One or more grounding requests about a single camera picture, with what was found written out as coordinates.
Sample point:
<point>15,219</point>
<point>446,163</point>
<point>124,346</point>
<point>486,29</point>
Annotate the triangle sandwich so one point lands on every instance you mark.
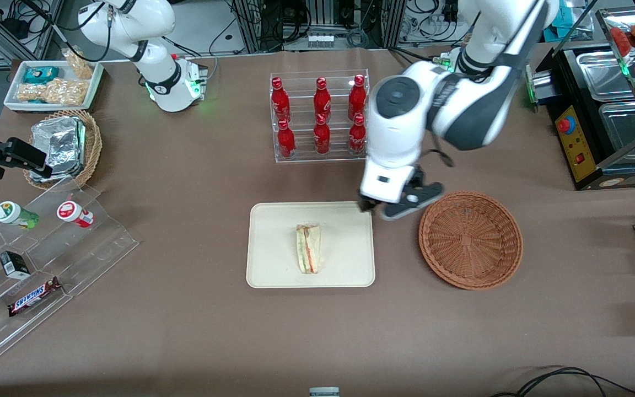
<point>308,249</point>

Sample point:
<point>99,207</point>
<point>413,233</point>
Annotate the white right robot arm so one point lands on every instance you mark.
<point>159,77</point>

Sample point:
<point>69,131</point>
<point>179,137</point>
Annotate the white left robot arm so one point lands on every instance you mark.
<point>461,105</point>

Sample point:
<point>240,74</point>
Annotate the white rectangular snack tray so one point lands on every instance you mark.
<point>13,91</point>

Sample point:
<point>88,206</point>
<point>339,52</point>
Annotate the light tan wicker basket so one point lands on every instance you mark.
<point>95,144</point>

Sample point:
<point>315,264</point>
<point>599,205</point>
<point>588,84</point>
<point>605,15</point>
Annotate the cream plastic tray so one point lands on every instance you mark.
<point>273,248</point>

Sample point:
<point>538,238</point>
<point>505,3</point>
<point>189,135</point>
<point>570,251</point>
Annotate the round brown wicker basket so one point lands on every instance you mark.
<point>471,240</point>

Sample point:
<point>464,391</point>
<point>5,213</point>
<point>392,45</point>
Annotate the silver foil package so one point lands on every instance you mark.
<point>69,172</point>
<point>57,140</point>

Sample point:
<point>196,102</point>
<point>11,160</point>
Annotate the red cola bottle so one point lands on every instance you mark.
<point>280,102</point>
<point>286,142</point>
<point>322,138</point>
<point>357,138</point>
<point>322,99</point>
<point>356,98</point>

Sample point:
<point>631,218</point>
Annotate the green lid snack cup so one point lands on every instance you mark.
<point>13,214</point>

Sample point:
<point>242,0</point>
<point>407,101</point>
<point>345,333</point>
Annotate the long clear nut bag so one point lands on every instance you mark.
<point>53,92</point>

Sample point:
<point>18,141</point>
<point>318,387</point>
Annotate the red lid snack cup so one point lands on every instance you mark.
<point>74,213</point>

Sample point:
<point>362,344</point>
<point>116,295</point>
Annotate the teal snack packet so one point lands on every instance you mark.
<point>40,74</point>

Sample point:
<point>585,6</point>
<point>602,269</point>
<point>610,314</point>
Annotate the small black box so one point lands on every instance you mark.
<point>14,265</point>

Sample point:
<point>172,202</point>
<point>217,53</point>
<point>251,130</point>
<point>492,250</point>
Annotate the small clear nut bag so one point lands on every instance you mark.
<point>79,65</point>

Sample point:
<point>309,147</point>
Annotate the clear acrylic bottle rack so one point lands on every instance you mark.
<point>301,110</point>

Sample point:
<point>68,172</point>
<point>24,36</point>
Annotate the clear acrylic stepped stand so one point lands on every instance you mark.
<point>94,251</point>

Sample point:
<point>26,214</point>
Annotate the snickers chocolate bar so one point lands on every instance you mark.
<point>33,296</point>

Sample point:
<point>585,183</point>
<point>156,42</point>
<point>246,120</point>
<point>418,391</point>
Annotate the aluminium equipment rack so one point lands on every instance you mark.
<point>323,16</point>

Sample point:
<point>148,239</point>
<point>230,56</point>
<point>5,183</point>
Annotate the black food warmer cabinet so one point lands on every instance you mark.
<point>576,149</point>

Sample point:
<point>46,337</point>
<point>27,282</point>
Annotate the grey device edge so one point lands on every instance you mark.
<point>324,392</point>

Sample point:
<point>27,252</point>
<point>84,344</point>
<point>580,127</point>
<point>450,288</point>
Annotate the teal paper packet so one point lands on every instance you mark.
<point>564,19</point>

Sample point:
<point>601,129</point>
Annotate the steel food pan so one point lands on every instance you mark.
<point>607,74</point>

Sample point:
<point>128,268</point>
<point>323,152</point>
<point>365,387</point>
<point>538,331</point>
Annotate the clear lidded food pan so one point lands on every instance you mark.
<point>629,129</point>

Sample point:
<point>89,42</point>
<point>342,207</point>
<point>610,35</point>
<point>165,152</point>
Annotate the red packaged food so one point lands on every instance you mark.
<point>634,38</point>

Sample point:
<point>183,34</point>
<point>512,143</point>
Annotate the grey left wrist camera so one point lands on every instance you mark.
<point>414,198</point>

